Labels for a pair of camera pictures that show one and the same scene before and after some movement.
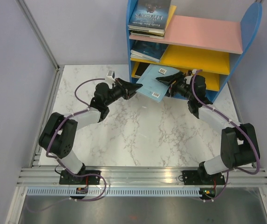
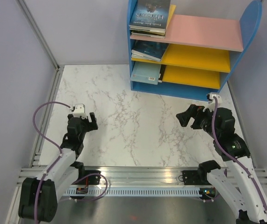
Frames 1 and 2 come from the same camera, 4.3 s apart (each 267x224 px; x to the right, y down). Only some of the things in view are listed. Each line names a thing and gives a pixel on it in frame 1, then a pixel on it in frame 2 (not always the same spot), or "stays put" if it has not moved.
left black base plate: x=66 y=178 stays put
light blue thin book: x=152 y=87 to x=146 y=73
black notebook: x=140 y=69 to x=162 y=69
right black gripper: x=178 y=76 to x=193 y=110
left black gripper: x=127 y=88 to x=91 y=125
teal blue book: x=151 y=51 stays put
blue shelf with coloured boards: x=214 y=47 stays put
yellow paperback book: x=172 y=9 stays put
